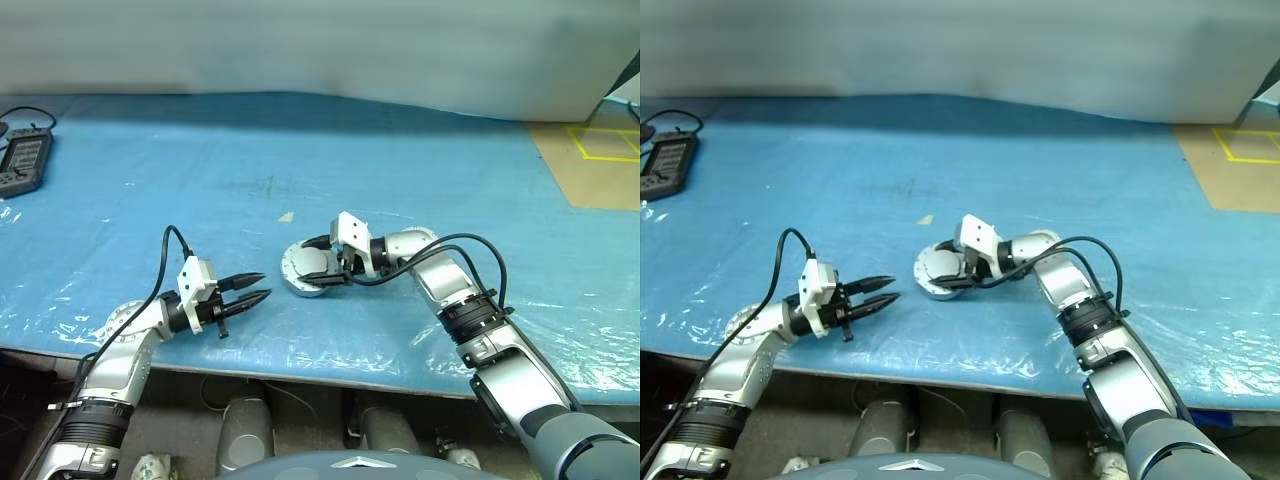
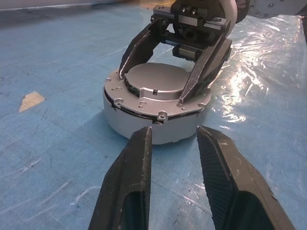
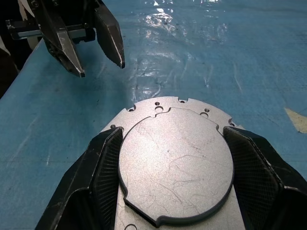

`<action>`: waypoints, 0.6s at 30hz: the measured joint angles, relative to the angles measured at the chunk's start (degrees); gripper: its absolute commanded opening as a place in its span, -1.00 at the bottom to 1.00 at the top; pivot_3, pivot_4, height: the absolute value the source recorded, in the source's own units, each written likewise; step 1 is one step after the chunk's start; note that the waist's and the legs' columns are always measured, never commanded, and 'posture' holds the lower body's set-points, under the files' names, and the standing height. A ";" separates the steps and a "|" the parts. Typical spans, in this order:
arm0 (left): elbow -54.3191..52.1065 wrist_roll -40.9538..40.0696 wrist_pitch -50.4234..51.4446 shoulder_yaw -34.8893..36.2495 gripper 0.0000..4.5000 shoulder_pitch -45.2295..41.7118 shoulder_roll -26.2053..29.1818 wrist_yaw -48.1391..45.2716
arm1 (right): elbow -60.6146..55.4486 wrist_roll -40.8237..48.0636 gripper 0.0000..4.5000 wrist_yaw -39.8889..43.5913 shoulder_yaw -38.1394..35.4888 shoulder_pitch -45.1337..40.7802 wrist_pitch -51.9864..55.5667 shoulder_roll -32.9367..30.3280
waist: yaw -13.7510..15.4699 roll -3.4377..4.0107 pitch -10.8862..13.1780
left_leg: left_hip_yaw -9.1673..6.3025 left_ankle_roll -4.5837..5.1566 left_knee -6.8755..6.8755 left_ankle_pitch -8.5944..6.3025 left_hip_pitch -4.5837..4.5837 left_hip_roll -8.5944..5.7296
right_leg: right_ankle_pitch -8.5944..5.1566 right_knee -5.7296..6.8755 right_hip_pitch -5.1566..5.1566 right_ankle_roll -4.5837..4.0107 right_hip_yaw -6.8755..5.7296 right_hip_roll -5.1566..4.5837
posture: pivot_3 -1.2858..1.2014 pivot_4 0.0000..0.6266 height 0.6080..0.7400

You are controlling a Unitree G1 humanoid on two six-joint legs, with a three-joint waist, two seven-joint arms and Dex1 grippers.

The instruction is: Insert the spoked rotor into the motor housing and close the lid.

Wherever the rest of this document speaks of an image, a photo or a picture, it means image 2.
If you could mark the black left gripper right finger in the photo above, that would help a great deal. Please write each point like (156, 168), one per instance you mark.
(230, 177)

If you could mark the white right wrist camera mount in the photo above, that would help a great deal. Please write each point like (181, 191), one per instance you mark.
(231, 12)

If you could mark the silver motor cover plate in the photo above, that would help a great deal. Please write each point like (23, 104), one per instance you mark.
(153, 76)

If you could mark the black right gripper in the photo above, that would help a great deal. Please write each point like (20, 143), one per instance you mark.
(192, 21)

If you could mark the blue plastic table cover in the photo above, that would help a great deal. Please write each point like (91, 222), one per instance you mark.
(48, 155)

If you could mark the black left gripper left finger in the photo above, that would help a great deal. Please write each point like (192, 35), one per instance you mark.
(129, 172)

